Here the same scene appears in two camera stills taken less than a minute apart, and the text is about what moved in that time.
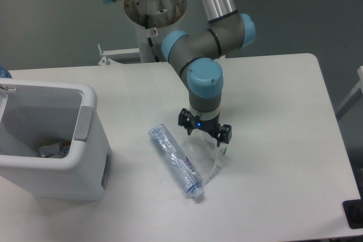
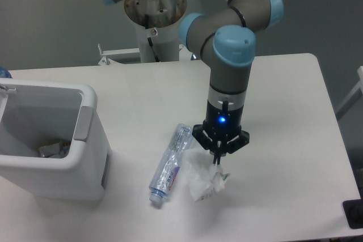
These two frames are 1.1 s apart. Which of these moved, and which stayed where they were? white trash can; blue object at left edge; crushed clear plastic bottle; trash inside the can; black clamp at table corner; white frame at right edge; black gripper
Moved: crushed clear plastic bottle; black gripper
Stayed: blue object at left edge; white trash can; trash inside the can; white frame at right edge; black clamp at table corner
